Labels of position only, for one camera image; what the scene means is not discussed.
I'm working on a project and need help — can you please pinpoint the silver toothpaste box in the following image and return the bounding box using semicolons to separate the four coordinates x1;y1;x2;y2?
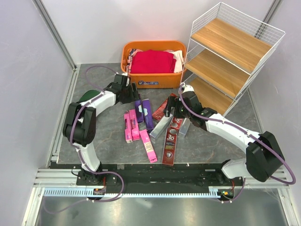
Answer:
178;118;190;137
150;114;173;140

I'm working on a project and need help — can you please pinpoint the purple white toothpaste box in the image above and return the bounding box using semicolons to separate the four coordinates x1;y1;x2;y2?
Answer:
135;100;144;124

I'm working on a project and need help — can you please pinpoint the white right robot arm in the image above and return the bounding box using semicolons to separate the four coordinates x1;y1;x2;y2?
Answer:
164;91;284;186

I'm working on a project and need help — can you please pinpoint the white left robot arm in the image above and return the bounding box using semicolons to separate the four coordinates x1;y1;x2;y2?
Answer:
63;73;139;185

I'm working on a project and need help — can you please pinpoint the dark red toothpaste box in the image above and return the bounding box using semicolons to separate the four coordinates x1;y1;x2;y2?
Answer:
152;98;168;122

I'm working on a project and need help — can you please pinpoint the red 3D toothpaste box upper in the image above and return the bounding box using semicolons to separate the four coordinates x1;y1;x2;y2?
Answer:
170;117;184;129

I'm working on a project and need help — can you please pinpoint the red 3d toothpaste box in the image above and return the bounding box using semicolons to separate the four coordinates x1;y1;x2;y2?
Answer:
162;128;178;166
170;117;184;129

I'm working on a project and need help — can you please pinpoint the orange plastic basket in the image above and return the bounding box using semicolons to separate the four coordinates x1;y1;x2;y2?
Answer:
120;40;186;89

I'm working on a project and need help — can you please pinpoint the red folded cloth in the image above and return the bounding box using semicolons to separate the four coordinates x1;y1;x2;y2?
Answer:
130;50;176;74

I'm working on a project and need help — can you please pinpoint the pink toothpaste box middle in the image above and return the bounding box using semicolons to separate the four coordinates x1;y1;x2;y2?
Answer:
129;109;140;141

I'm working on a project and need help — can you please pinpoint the pink toothpaste box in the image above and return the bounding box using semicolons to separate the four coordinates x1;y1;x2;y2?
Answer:
129;109;140;141
124;113;133;144

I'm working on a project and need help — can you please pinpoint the green black cap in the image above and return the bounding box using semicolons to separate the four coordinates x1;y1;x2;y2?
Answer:
78;90;100;103

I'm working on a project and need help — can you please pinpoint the red 3D toothpaste box lower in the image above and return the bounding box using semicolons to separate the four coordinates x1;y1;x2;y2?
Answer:
162;128;178;166

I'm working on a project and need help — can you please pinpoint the pink toothpaste box left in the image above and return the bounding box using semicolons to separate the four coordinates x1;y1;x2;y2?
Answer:
124;113;133;144

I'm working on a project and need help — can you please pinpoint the cream patterned cloth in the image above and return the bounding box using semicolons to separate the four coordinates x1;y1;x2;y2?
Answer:
166;50;184;73

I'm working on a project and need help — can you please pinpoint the pink toothpaste box angled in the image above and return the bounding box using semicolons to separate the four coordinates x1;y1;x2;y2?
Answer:
139;129;157;163

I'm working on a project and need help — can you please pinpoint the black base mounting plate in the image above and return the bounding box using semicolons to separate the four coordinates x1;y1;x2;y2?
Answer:
76;163;243;187

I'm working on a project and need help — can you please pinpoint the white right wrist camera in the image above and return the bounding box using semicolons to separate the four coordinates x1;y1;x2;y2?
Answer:
180;82;194;93

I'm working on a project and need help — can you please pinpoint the white wire wooden shelf rack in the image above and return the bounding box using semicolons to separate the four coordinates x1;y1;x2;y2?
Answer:
182;2;285;115

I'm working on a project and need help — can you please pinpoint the blue slotted cable duct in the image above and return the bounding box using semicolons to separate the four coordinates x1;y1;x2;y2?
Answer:
44;187;233;198

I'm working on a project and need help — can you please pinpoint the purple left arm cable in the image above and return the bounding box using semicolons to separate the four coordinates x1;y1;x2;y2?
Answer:
42;65;125;214

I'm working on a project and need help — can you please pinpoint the aluminium frame rail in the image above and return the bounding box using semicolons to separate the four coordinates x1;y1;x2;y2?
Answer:
33;0;77;71

